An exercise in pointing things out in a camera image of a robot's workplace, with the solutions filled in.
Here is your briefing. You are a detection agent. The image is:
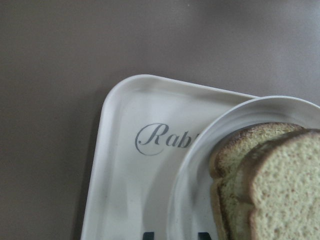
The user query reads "bread slice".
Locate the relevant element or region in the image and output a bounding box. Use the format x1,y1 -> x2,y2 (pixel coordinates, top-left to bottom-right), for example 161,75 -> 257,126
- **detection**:
234,129 -> 320,240
209,122 -> 303,240

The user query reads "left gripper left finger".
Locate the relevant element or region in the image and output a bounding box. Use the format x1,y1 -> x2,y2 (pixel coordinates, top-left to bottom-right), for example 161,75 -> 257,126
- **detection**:
142,231 -> 155,240

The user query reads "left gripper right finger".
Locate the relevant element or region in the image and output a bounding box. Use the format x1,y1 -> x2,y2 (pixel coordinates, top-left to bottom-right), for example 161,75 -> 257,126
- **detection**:
197,232 -> 212,240

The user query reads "white round plate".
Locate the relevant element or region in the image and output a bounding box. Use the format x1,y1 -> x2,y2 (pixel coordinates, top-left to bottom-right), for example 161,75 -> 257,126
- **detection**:
166,96 -> 320,240

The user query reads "cream rabbit tray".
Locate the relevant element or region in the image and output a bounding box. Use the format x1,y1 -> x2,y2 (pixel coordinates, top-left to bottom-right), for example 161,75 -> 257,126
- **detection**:
81,74 -> 252,240

